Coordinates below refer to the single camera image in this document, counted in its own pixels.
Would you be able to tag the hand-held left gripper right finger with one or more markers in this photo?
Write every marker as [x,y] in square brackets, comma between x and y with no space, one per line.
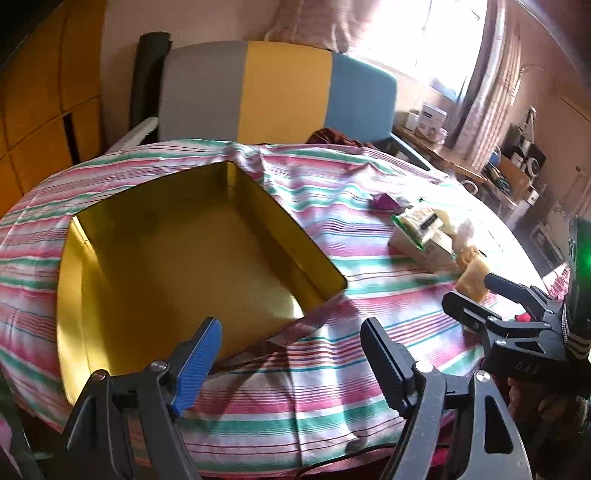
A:
[388,364]

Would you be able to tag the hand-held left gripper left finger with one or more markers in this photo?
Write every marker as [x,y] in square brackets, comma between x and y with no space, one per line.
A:
[198,364]

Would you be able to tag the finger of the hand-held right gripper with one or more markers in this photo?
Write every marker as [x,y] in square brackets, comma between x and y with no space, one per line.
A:
[471,318]
[517,290]

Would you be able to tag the yellow sponge cake pieces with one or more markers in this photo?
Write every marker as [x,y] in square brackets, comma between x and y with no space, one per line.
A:
[473,281]

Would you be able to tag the white medicine box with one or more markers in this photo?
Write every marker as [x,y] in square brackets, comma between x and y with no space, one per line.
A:
[429,254]

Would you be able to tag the white plastic bundle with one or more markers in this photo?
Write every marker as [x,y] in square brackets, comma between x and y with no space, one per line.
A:
[465,233]

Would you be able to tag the gold metal tin box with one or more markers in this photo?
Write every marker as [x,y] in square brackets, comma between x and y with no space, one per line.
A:
[184,258]

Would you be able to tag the green cracker packet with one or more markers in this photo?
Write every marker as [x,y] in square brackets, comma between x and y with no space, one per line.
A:
[415,224]

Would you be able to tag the purple snack packet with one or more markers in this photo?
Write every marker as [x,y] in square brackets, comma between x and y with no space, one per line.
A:
[387,202]

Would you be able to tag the striped pink green cloth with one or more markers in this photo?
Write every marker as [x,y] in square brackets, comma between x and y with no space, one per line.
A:
[351,258]

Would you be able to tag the cardboard box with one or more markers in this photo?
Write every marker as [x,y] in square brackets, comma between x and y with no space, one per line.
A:
[512,175]

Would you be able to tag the wooden desk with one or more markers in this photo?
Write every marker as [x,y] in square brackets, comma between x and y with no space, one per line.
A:
[438,154]

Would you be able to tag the white printed carton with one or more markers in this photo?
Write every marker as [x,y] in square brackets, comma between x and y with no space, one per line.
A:
[431,121]

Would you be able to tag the striped pink curtain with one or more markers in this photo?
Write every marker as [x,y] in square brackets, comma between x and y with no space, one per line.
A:
[489,92]

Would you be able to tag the dark red cloth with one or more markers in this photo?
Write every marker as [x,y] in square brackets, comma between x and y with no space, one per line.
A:
[339,137]

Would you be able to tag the window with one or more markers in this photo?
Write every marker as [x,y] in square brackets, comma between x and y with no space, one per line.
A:
[429,41]

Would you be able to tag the grey yellow blue chair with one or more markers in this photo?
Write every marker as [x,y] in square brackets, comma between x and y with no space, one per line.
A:
[286,92]

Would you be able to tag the wooden wardrobe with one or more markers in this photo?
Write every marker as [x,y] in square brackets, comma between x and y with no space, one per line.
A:
[41,92]

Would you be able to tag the pink bundled curtain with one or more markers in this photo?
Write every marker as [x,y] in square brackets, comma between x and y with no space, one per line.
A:
[318,23]

